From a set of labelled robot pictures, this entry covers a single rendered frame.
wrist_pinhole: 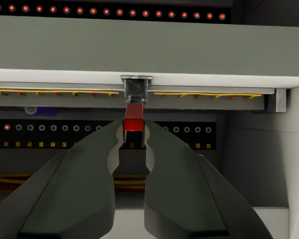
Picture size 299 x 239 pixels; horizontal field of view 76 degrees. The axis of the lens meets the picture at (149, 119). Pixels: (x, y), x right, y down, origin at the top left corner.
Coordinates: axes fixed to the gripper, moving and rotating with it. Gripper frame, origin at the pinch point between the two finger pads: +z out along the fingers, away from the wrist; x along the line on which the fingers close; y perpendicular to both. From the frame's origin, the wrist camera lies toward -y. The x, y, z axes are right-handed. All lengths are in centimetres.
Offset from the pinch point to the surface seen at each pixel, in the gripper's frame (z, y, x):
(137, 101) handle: 3.8, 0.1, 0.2
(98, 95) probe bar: 10.5, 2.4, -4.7
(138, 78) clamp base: 5.5, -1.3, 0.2
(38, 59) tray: 5.3, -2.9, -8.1
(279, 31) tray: 6.8, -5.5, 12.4
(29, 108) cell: 12.3, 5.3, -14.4
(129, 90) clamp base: 7.6, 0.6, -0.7
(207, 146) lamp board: 17.3, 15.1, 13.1
